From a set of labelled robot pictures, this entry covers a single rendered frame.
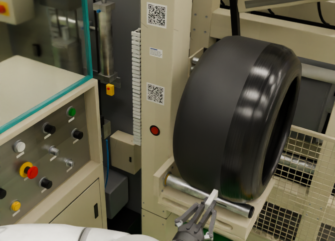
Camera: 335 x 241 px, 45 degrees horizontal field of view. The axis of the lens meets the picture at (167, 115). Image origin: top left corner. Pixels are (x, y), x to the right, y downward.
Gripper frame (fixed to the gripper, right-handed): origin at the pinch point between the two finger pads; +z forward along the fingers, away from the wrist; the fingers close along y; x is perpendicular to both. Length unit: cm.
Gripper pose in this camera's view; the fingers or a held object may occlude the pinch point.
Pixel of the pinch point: (211, 199)
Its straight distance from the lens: 132.9
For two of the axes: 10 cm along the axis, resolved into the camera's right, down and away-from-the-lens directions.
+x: 0.4, 7.8, 6.2
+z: 4.9, -5.6, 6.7
